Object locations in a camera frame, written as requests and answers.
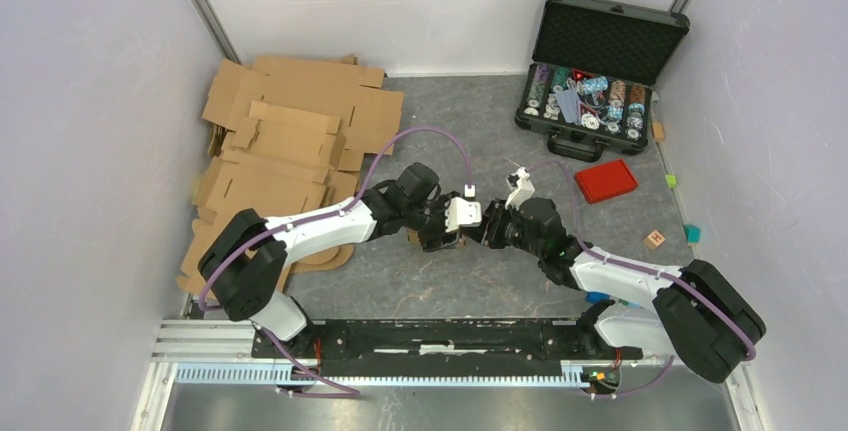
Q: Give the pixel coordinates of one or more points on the wooden letter cube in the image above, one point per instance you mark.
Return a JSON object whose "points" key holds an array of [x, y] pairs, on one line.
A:
{"points": [[654, 240]]}

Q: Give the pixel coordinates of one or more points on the stack of flat cardboard boxes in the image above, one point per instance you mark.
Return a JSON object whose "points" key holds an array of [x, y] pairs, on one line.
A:
{"points": [[289, 136]]}

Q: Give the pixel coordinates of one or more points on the blue block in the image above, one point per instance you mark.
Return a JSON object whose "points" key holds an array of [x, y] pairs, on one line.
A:
{"points": [[595, 297]]}

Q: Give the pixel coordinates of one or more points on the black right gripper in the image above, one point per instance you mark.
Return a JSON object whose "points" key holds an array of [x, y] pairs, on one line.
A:
{"points": [[496, 216]]}

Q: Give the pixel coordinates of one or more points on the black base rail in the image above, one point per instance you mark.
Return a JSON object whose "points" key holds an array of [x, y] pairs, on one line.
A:
{"points": [[450, 348]]}

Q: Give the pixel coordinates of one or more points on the small orange wooden block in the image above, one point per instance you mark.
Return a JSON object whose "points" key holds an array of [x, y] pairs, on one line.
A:
{"points": [[658, 132]]}

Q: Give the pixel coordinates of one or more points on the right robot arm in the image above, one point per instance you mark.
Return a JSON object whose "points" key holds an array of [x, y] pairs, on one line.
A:
{"points": [[704, 320]]}

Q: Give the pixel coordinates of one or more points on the red flat box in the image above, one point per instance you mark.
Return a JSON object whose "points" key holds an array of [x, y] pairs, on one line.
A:
{"points": [[606, 181]]}

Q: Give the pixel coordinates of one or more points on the black poker chip case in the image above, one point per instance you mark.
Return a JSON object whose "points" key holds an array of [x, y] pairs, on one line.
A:
{"points": [[593, 66]]}

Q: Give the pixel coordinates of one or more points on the teal cube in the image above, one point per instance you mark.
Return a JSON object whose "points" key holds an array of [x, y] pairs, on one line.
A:
{"points": [[692, 233]]}

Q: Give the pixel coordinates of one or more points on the brown cardboard box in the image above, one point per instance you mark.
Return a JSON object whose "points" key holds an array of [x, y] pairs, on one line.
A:
{"points": [[435, 242]]}

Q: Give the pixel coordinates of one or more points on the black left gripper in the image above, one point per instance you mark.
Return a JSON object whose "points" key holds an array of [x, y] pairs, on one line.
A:
{"points": [[433, 242]]}

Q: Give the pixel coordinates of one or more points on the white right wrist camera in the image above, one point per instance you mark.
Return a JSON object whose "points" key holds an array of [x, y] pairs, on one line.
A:
{"points": [[521, 188]]}

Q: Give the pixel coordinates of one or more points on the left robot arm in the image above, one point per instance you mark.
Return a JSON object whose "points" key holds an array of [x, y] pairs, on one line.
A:
{"points": [[243, 265]]}

